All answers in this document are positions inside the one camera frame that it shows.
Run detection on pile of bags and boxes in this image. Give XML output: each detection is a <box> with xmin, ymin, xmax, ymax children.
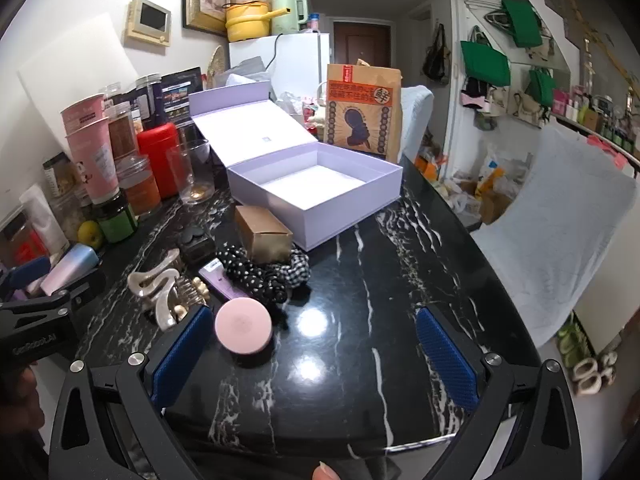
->
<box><xmin>420</xmin><ymin>145</ymin><xmax>511</xmax><ymax>226</ymax></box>

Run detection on pale green kettle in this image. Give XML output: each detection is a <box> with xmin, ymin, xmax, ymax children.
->
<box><xmin>270</xmin><ymin>0</ymin><xmax>307</xmax><ymax>36</ymax></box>

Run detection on clear plastic bag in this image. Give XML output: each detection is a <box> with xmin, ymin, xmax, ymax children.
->
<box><xmin>280</xmin><ymin>92</ymin><xmax>306</xmax><ymax>116</ymax></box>

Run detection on black hanging bag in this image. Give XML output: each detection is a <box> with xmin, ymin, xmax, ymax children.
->
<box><xmin>422</xmin><ymin>24</ymin><xmax>451</xmax><ymax>86</ymax></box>

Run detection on yellow bananas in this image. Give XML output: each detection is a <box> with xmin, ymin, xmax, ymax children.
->
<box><xmin>225</xmin><ymin>2</ymin><xmax>296</xmax><ymax>43</ymax></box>

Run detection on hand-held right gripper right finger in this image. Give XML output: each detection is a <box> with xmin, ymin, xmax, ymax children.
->
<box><xmin>416</xmin><ymin>306</ymin><xmax>592</xmax><ymax>480</ymax></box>

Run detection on white sandals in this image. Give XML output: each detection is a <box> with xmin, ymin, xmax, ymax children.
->
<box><xmin>572</xmin><ymin>352</ymin><xmax>618</xmax><ymax>396</ymax></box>

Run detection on amber glass jar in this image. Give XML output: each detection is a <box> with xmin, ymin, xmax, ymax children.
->
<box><xmin>116</xmin><ymin>155</ymin><xmax>162</xmax><ymax>221</ymax></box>

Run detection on white tube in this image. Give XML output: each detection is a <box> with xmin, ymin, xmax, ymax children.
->
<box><xmin>20</xmin><ymin>184</ymin><xmax>71</xmax><ymax>256</ymax></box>

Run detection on clear jar with brown contents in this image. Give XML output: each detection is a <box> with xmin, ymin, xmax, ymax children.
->
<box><xmin>105</xmin><ymin>101</ymin><xmax>141</xmax><ymax>161</ymax></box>

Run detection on black white gingham scrunchie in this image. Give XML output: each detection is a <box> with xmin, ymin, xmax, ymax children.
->
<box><xmin>265</xmin><ymin>250</ymin><xmax>312</xmax><ymax>293</ymax></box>

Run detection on wavy pearl hair claw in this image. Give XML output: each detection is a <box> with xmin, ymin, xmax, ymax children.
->
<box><xmin>127</xmin><ymin>267</ymin><xmax>188</xmax><ymax>331</ymax></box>

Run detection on brown door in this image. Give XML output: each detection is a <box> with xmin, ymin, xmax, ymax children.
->
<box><xmin>334</xmin><ymin>20</ymin><xmax>391</xmax><ymax>68</ymax></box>

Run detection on pink blue gradient bottle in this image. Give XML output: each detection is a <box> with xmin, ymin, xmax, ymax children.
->
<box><xmin>40</xmin><ymin>244</ymin><xmax>101</xmax><ymax>297</ymax></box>

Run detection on cream wall intercom panel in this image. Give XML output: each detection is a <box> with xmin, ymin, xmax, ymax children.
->
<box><xmin>125</xmin><ymin>0</ymin><xmax>172</xmax><ymax>48</ymax></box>

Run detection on pink round compact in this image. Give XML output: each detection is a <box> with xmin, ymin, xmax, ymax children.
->
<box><xmin>215</xmin><ymin>297</ymin><xmax>273</xmax><ymax>356</ymax></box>

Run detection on clear glass cup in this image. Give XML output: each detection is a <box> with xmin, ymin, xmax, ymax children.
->
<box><xmin>167</xmin><ymin>140</ymin><xmax>216</xmax><ymax>205</ymax></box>

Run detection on black polka dot scrunchie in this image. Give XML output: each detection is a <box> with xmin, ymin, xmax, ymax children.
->
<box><xmin>220</xmin><ymin>246</ymin><xmax>288</xmax><ymax>303</ymax></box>

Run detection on green slippers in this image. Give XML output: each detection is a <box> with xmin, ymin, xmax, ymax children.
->
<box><xmin>555</xmin><ymin>320</ymin><xmax>593</xmax><ymax>361</ymax></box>

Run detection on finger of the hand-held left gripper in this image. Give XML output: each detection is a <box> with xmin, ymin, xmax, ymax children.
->
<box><xmin>0</xmin><ymin>269</ymin><xmax>107</xmax><ymax>328</ymax></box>
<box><xmin>0</xmin><ymin>257</ymin><xmax>51</xmax><ymax>302</ymax></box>

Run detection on yellow green fruit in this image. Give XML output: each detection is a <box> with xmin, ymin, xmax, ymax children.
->
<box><xmin>77</xmin><ymin>220</ymin><xmax>103</xmax><ymax>250</ymax></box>

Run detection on printed brown paper bag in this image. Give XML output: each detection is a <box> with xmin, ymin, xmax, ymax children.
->
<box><xmin>322</xmin><ymin>62</ymin><xmax>403</xmax><ymax>163</ymax></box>

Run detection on clear jar with black lid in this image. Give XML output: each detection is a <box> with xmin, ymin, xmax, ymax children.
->
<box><xmin>135</xmin><ymin>74</ymin><xmax>163</xmax><ymax>128</ymax></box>

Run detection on small gold box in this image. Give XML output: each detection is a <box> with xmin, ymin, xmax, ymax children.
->
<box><xmin>235</xmin><ymin>205</ymin><xmax>293</xmax><ymax>263</ymax></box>

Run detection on row of cosmetic bottles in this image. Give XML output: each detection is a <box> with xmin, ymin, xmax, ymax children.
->
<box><xmin>552</xmin><ymin>80</ymin><xmax>640</xmax><ymax>161</ymax></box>

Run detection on white fridge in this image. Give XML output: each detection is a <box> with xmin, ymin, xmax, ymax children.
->
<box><xmin>228</xmin><ymin>34</ymin><xmax>331</xmax><ymax>111</ymax></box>

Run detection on black heart sponge case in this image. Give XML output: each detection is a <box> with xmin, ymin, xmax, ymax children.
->
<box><xmin>177</xmin><ymin>225</ymin><xmax>216</xmax><ymax>263</ymax></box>

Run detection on grey cloth on chair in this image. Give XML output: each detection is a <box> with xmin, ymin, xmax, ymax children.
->
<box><xmin>400</xmin><ymin>85</ymin><xmax>435</xmax><ymax>161</ymax></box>

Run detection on grey wrapping paper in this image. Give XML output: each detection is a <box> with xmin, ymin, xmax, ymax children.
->
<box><xmin>230</xmin><ymin>57</ymin><xmax>266</xmax><ymax>86</ymax></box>

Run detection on white board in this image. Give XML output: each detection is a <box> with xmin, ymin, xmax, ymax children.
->
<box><xmin>17</xmin><ymin>12</ymin><xmax>136</xmax><ymax>126</ymax></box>

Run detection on green tote bag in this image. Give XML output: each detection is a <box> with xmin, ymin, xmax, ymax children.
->
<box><xmin>527</xmin><ymin>67</ymin><xmax>556</xmax><ymax>108</ymax></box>
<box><xmin>460</xmin><ymin>41</ymin><xmax>511</xmax><ymax>88</ymax></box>
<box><xmin>502</xmin><ymin>0</ymin><xmax>543</xmax><ymax>50</ymax></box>

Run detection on red canister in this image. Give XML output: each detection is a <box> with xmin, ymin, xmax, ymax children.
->
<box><xmin>137</xmin><ymin>122</ymin><xmax>182</xmax><ymax>200</ymax></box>

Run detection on green jar with black lid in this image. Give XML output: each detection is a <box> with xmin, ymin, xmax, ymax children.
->
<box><xmin>95</xmin><ymin>192</ymin><xmax>138</xmax><ymax>246</ymax></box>

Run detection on dark printed box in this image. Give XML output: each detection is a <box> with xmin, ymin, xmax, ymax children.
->
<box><xmin>160</xmin><ymin>67</ymin><xmax>203</xmax><ymax>131</ymax></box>

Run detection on pink paper cup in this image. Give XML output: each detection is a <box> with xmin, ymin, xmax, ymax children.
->
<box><xmin>65</xmin><ymin>117</ymin><xmax>121</xmax><ymax>206</ymax></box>
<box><xmin>61</xmin><ymin>92</ymin><xmax>108</xmax><ymax>131</ymax></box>

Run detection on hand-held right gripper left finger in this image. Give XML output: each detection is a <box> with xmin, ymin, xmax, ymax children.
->
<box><xmin>49</xmin><ymin>305</ymin><xmax>216</xmax><ymax>480</ymax></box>

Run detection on pink printed leaflet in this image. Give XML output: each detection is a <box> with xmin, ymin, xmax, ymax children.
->
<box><xmin>198</xmin><ymin>258</ymin><xmax>251</xmax><ymax>303</ymax></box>

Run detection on lavender gift box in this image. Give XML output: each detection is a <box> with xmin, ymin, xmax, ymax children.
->
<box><xmin>189</xmin><ymin>82</ymin><xmax>403</xmax><ymax>252</ymax></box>

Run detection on brown clear flower hair claw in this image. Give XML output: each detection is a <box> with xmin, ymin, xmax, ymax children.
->
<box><xmin>170</xmin><ymin>277</ymin><xmax>208</xmax><ymax>313</ymax></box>

